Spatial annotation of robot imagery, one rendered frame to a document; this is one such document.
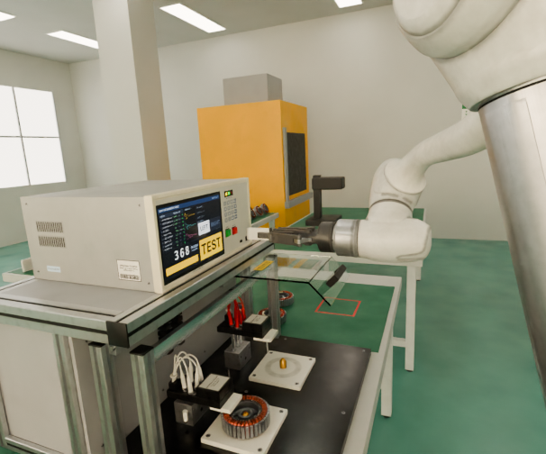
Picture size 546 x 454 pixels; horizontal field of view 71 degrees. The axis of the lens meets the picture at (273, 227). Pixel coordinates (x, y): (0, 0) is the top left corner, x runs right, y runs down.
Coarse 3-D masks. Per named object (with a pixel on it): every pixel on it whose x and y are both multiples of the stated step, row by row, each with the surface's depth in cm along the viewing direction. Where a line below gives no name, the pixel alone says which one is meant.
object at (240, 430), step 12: (252, 396) 91; (240, 408) 90; (252, 408) 90; (264, 408) 87; (228, 420) 84; (240, 420) 84; (252, 420) 83; (264, 420) 84; (228, 432) 83; (240, 432) 82; (252, 432) 82
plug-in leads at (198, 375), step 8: (184, 352) 91; (176, 360) 90; (184, 360) 88; (192, 360) 90; (176, 368) 90; (192, 368) 93; (200, 368) 92; (176, 376) 90; (184, 376) 90; (192, 376) 93; (200, 376) 92; (168, 384) 90; (176, 384) 90; (184, 384) 90; (192, 392) 89
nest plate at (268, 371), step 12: (264, 360) 113; (276, 360) 113; (288, 360) 113; (300, 360) 112; (312, 360) 112; (252, 372) 108; (264, 372) 107; (276, 372) 107; (288, 372) 107; (300, 372) 106; (276, 384) 103; (288, 384) 101; (300, 384) 101
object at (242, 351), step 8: (240, 344) 115; (248, 344) 115; (224, 352) 112; (232, 352) 111; (240, 352) 110; (248, 352) 115; (232, 360) 111; (240, 360) 111; (248, 360) 116; (232, 368) 112; (240, 368) 111
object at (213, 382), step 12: (180, 384) 93; (192, 384) 92; (204, 384) 88; (216, 384) 88; (228, 384) 89; (168, 396) 90; (180, 396) 89; (192, 396) 88; (204, 396) 87; (216, 396) 85; (228, 396) 89; (240, 396) 89; (216, 408) 85; (228, 408) 85
